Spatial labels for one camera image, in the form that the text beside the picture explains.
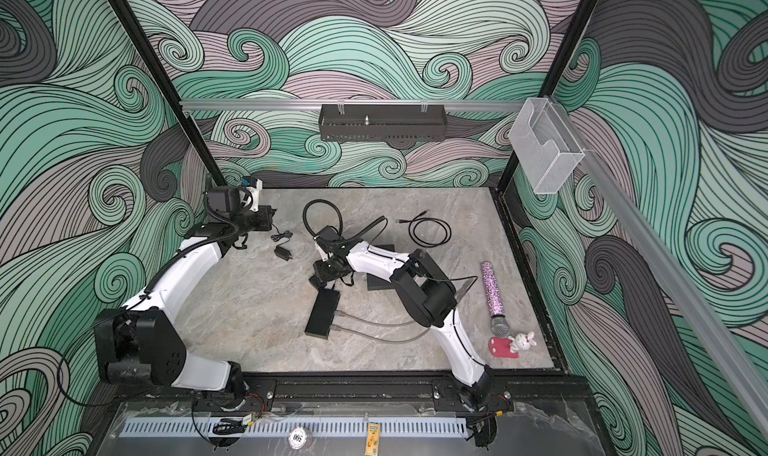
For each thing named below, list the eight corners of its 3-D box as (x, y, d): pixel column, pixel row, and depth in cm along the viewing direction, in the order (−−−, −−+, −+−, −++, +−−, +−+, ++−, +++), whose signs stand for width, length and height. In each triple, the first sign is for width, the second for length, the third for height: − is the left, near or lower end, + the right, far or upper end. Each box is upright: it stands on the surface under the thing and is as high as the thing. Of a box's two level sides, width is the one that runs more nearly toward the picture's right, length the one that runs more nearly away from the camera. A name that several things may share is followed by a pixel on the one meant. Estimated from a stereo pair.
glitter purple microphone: (492, 337, 84) (495, 333, 82) (480, 266, 100) (483, 261, 97) (506, 338, 84) (510, 334, 81) (492, 267, 99) (495, 262, 97)
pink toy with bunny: (490, 358, 81) (500, 349, 74) (486, 340, 84) (495, 330, 77) (526, 358, 81) (538, 349, 74) (520, 340, 84) (532, 330, 77)
